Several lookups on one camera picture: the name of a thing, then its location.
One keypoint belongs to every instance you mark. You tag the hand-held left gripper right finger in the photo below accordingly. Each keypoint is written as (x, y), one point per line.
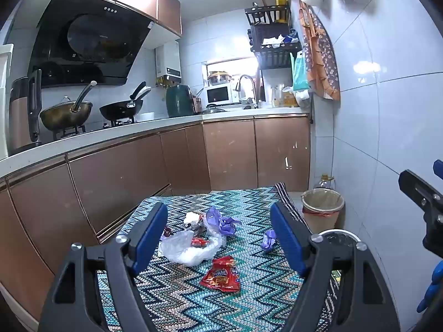
(287, 238)

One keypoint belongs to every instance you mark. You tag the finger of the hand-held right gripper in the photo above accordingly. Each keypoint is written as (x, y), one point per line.
(439, 166)
(420, 193)

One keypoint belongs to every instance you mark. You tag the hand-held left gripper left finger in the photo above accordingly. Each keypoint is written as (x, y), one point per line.
(150, 238)

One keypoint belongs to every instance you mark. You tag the small dark red scrap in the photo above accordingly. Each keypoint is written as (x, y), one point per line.
(167, 231)

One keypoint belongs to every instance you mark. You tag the small purple wrapper piece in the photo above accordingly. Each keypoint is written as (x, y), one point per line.
(268, 242)

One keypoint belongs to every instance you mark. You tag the clear plastic bag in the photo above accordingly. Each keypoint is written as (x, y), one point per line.
(183, 252)

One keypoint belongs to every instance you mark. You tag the white tissue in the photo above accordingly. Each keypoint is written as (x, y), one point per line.
(192, 218)

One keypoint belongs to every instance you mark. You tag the dark wrapper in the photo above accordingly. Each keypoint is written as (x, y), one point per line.
(197, 229)

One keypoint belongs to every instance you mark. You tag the white bin with black bag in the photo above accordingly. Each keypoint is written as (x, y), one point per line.
(341, 237)

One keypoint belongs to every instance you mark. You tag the purple plastic wrapper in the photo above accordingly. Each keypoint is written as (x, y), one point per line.
(221, 223)

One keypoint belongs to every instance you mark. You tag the red snack wrapper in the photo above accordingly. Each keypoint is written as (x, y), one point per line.
(221, 275)

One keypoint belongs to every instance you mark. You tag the pink bin with liner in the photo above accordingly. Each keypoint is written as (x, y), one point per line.
(322, 214)

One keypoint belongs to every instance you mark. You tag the zigzag patterned cloth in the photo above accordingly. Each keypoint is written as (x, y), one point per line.
(249, 211)

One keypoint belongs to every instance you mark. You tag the clear oil bottle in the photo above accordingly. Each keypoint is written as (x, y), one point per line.
(325, 181)

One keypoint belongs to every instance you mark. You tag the brown kitchen base cabinets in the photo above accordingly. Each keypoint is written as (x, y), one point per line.
(228, 152)

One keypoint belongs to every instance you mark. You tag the white bowl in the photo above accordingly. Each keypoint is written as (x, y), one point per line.
(145, 116)

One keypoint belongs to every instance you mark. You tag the black frying pan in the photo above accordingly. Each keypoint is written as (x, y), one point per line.
(117, 110)

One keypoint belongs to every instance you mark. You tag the gas stove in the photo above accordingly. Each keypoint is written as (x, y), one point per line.
(69, 132)

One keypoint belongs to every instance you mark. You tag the yellow package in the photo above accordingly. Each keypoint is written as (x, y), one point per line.
(290, 99)

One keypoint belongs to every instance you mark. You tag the dark green kettle appliance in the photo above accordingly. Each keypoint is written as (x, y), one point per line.
(178, 100)

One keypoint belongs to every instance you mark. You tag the small white plastic bag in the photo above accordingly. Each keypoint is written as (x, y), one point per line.
(303, 97)

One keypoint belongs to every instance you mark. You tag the white bottle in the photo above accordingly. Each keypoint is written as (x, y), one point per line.
(277, 96)

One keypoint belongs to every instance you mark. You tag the pot lid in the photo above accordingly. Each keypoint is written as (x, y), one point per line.
(213, 109)

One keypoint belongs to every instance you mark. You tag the orange patterned apron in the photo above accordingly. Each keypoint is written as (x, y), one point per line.
(323, 62)

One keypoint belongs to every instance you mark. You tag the white microwave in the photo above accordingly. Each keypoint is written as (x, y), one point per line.
(218, 94)

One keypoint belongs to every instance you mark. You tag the metal faucet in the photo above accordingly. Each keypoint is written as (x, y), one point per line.
(246, 77)

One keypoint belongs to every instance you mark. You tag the teal plastic bag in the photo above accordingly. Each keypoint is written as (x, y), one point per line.
(300, 72)

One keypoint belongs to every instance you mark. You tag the yellow pot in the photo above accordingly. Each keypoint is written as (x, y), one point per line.
(218, 77)

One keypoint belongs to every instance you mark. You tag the white water heater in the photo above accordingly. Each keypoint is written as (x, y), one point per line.
(169, 58)

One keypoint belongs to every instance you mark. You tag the black dish rack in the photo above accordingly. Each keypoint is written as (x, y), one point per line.
(273, 55)

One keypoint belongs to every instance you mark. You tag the black range hood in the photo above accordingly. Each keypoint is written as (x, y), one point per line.
(97, 41)

